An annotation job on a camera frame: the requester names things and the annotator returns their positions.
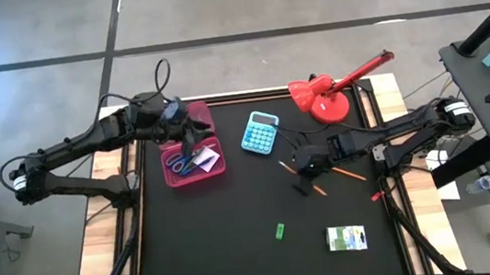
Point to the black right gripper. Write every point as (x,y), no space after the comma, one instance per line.
(314,159)

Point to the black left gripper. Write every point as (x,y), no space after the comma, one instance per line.
(180,117)

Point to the pale sticky note pad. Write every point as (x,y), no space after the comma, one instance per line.
(208,159)

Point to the orange pencil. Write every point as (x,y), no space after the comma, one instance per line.
(286,166)
(351,174)

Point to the pink plastic pencil case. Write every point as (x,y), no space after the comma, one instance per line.
(175,178)

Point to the green eraser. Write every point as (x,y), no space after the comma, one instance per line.
(280,231)

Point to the white green card pack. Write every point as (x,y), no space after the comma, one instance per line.
(346,238)

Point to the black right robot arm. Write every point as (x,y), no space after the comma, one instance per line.
(401,126)

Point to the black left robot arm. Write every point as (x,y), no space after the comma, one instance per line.
(88,138)

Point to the light blue calculator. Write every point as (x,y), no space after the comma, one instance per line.
(259,133)

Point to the red desk lamp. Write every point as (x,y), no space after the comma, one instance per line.
(329,107)

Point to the white paper sheet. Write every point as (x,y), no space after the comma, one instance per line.
(450,190)

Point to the clear water bottle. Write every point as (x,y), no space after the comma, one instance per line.
(481,184)

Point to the dark grey side desk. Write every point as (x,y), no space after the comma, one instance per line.
(476,92)

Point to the black aluminium table frame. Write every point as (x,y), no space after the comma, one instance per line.
(245,97)

